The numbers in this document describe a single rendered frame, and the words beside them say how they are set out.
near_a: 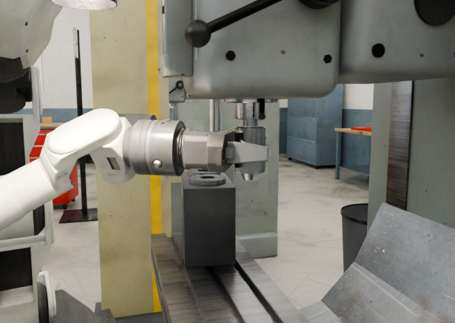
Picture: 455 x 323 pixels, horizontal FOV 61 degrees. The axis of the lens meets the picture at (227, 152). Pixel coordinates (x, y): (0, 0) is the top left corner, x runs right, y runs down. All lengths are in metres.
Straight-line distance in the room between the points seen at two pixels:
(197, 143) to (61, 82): 9.12
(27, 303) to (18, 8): 0.82
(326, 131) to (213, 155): 7.40
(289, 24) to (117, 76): 1.83
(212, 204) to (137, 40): 1.55
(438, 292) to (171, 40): 0.59
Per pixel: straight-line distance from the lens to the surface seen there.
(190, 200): 0.89
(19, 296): 1.32
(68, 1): 0.53
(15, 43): 0.85
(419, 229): 0.84
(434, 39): 0.61
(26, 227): 1.15
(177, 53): 0.55
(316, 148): 7.85
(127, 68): 2.29
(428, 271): 0.80
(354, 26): 0.55
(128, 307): 2.58
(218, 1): 0.49
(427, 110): 0.83
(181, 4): 0.56
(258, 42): 0.49
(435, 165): 0.82
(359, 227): 2.45
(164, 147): 0.58
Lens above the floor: 1.30
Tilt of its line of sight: 7 degrees down
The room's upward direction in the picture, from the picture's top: straight up
